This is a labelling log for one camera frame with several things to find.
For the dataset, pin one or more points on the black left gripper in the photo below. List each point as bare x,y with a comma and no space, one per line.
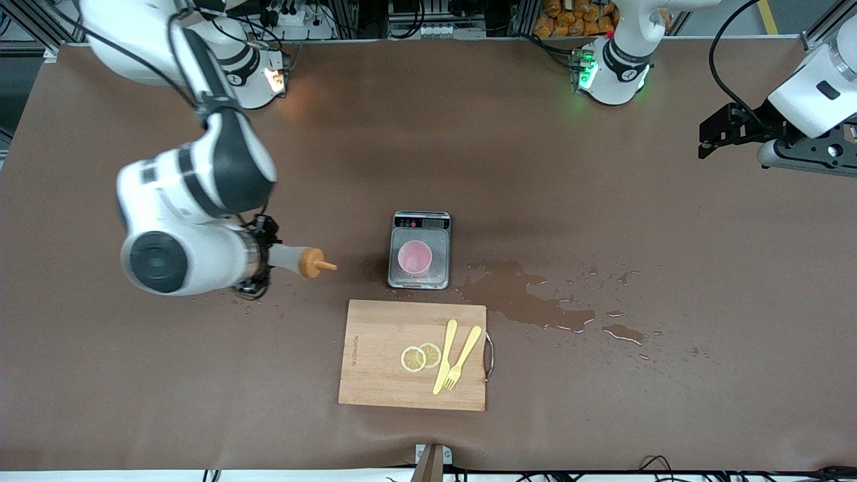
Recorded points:
748,127

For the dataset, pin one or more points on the squeeze bottle with orange cap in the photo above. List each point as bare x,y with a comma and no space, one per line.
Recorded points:
291,258

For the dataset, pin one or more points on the pink plastic cup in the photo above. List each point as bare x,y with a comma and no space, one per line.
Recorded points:
414,258

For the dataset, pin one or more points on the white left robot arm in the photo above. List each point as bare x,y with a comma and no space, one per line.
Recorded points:
616,67

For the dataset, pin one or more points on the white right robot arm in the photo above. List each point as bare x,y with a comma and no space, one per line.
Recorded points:
187,254

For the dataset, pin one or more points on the brown table cover mat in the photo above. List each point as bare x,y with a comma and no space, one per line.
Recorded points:
201,368

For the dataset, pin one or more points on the wooden cutting board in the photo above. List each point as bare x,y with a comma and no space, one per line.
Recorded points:
381,335

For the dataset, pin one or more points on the silver digital kitchen scale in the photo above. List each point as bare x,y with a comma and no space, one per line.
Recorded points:
419,221

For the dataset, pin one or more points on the lemon slice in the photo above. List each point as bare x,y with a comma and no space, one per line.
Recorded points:
432,353
412,360

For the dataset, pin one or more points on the orange snack bags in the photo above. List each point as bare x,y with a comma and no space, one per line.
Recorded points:
576,20

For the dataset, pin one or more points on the yellow plastic knife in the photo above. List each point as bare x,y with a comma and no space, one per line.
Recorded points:
444,355

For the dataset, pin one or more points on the white power strip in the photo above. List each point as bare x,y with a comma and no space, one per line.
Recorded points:
294,20

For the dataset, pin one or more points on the yellow plastic fork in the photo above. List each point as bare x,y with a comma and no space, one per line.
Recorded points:
466,348

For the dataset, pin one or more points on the small spilled liquid puddle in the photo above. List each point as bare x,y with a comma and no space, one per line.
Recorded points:
622,333

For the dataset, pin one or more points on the metal table edge clamp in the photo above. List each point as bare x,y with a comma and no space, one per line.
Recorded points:
432,462

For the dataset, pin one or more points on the large spilled liquid puddle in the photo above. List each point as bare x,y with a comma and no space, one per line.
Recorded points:
509,291

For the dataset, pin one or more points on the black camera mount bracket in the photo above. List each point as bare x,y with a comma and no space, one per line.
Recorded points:
830,148

